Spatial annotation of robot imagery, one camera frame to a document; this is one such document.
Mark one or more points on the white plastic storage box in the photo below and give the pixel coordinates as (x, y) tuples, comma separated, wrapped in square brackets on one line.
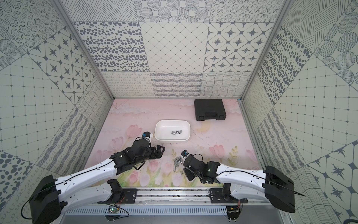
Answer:
[(164, 127)]

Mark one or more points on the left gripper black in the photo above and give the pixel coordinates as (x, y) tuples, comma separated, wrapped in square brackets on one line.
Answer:
[(154, 151)]

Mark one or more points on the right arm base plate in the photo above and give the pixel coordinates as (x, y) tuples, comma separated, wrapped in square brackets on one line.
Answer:
[(219, 195)]

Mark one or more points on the white vented cable duct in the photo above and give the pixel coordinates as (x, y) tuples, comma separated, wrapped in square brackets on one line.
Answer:
[(152, 210)]

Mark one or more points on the chrome socket on desk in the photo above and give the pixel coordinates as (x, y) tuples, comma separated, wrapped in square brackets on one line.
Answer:
[(179, 159)]

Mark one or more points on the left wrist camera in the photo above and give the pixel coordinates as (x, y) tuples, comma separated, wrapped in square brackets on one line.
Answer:
[(147, 135)]

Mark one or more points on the left circuit board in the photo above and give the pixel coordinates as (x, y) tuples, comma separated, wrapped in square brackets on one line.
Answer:
[(113, 210)]

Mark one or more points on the black plastic tool case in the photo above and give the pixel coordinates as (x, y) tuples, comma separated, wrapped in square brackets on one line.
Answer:
[(206, 109)]

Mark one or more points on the aluminium rail frame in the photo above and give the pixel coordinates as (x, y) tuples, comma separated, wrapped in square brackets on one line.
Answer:
[(199, 196)]

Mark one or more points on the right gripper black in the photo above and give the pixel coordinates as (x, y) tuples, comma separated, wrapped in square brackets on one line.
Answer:
[(189, 177)]

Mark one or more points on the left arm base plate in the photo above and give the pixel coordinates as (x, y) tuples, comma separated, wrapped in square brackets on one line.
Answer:
[(126, 195)]

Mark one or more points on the circuit board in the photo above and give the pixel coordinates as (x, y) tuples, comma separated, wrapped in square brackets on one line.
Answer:
[(233, 212), (113, 210)]

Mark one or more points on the right circuit board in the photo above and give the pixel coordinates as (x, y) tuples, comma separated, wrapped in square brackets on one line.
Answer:
[(233, 212)]

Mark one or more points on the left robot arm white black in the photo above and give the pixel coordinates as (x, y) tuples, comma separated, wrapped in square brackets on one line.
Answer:
[(97, 184)]

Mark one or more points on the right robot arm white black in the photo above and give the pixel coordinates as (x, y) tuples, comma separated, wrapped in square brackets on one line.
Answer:
[(269, 185)]

